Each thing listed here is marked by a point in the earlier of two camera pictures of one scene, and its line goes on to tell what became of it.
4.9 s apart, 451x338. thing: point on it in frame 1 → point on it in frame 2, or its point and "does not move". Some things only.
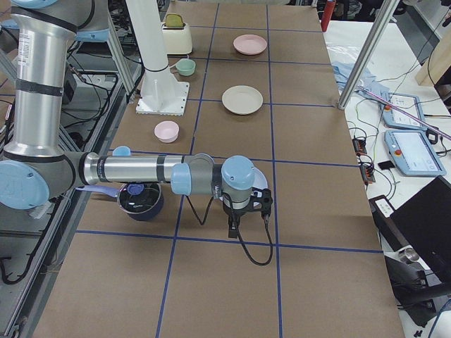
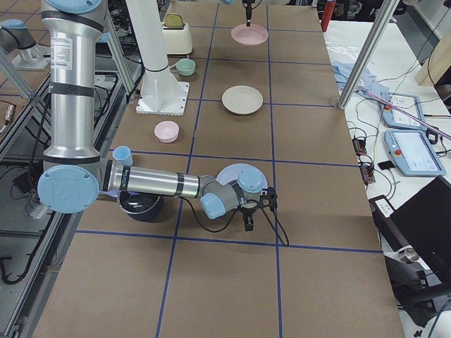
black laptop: x=422 y=223 does not move
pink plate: x=250 y=44 → x=254 y=34
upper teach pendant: x=411 y=105 does not move
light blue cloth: x=365 y=84 does not move
